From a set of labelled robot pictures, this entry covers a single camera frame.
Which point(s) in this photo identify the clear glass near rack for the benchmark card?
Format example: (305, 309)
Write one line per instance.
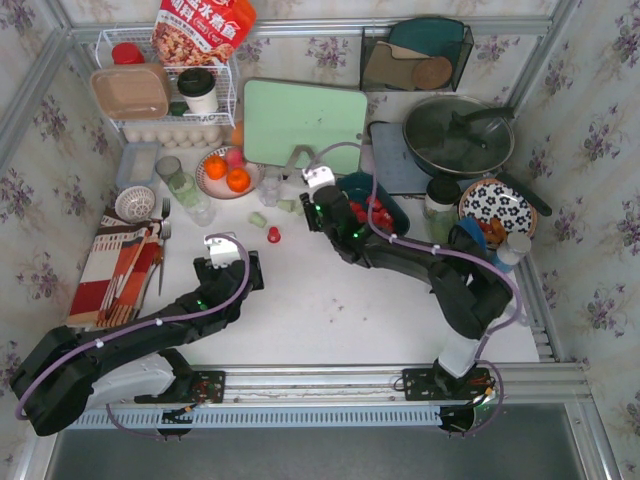
(199, 208)

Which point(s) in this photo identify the white strainer basket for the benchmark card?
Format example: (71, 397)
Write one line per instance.
(135, 204)

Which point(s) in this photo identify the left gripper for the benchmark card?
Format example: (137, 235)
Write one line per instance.
(247, 270)

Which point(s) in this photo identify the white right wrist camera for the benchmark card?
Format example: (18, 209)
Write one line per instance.
(318, 177)

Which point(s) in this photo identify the metal cutting board stand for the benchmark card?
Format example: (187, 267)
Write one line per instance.
(302, 157)

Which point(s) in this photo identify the clear glass tumbler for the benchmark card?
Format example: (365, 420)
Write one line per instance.
(269, 188)

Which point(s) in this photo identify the orange left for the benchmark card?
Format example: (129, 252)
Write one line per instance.
(215, 167)

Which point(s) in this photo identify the grey induction cooker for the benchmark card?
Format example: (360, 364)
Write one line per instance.
(395, 164)

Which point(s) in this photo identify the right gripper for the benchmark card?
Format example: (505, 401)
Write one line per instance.
(310, 206)

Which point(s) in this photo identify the fruit plate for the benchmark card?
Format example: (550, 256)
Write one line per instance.
(218, 189)

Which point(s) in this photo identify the green ribbed glass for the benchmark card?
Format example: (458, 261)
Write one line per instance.
(183, 187)

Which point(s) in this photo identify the floral patterned plate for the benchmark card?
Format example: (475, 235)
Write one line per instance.
(498, 210)

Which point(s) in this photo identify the grey glass cup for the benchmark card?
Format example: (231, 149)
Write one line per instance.
(168, 168)

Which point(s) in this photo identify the red capsule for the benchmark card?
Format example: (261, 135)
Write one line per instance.
(359, 211)
(273, 235)
(383, 219)

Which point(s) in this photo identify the metal fork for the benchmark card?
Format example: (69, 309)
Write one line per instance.
(165, 234)

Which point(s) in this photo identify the egg tray with eggs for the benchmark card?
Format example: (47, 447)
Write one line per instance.
(177, 136)

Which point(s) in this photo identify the orange right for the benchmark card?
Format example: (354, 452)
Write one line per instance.
(238, 180)

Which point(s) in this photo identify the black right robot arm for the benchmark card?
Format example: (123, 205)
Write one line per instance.
(470, 295)

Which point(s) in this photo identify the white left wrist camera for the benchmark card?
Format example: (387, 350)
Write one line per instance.
(222, 252)

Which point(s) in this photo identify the orange behind board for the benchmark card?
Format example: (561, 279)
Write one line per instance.
(237, 134)

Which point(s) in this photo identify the black mesh organizer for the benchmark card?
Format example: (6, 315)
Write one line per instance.
(423, 54)

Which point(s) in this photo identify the clear lidded container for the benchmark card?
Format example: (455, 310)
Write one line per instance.
(137, 166)

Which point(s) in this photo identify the black frying pan with lid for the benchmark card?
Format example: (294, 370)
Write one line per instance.
(460, 137)

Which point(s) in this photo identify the striped kitchen towel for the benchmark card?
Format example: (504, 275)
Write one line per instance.
(116, 273)

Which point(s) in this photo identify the white cup black lid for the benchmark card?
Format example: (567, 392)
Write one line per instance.
(198, 88)

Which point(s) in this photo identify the white wire rack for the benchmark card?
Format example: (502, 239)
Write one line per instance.
(227, 77)

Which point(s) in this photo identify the green glass tumbler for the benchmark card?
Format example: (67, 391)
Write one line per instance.
(439, 224)

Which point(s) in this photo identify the teal plastic storage basket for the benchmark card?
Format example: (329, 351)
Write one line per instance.
(358, 187)

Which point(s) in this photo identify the green capsule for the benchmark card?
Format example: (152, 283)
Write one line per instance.
(286, 205)
(299, 209)
(257, 219)

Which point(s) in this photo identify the green cutting board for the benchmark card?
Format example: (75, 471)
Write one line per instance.
(279, 116)

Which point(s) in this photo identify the red capsule bottom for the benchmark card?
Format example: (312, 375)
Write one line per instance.
(359, 211)

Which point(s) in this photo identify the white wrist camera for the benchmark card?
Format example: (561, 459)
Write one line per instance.
(318, 177)
(222, 252)

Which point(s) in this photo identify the peach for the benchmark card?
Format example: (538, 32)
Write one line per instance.
(234, 158)

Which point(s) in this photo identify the red capsule number two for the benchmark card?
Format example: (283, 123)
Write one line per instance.
(374, 204)

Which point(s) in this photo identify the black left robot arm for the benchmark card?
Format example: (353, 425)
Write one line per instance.
(54, 382)

